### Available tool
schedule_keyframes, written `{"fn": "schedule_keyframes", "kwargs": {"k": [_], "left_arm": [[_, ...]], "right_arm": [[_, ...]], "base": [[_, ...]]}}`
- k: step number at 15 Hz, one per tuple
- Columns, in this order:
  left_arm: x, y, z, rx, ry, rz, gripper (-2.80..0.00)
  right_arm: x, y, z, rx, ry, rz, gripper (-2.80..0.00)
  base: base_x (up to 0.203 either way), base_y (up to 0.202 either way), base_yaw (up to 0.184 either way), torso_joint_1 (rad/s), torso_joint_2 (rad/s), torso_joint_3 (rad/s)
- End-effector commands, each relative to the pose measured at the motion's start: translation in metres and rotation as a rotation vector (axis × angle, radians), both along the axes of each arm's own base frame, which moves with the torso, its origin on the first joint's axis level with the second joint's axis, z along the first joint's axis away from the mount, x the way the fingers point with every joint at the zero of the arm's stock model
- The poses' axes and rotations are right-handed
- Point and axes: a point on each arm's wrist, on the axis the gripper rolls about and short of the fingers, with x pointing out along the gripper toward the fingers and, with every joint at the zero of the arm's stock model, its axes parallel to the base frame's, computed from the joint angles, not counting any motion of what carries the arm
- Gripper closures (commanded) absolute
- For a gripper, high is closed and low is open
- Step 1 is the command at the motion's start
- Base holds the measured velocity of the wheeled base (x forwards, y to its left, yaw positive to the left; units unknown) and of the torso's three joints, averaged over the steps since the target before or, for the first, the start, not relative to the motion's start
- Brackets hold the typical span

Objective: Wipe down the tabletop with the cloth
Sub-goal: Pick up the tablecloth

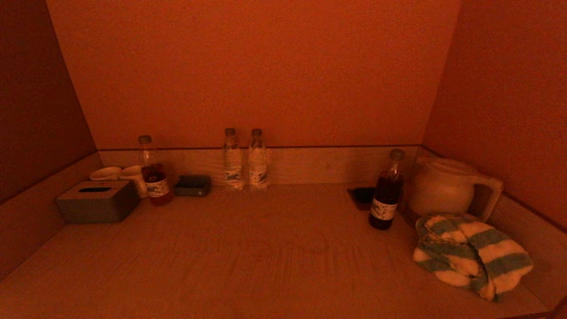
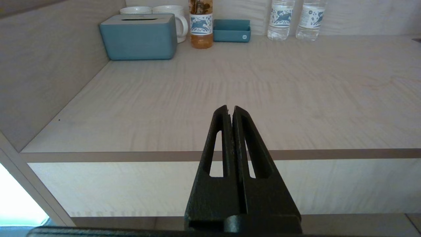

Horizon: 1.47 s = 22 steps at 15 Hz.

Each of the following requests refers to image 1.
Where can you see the half-full tea bottle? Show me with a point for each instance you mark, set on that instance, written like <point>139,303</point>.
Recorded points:
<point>156,186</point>

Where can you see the green white striped towel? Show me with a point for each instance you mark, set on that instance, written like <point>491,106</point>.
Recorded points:
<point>483,252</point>

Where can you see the small dark coaster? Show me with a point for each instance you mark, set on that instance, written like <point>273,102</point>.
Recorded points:
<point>361,197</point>

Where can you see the full tea bottle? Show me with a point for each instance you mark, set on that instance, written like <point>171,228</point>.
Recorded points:
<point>385,199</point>

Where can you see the small teal tray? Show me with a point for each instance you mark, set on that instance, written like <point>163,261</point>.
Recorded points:
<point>192,187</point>

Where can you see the clear water bottle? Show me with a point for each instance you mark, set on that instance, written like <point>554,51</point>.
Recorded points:
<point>258,168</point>
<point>233,168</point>

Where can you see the grey-blue tissue box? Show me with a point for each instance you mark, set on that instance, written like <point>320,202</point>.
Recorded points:
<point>95,206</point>

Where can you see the white cup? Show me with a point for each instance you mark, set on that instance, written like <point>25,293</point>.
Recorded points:
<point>105,173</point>

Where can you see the white electric kettle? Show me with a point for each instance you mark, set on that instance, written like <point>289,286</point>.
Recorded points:
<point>440,186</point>

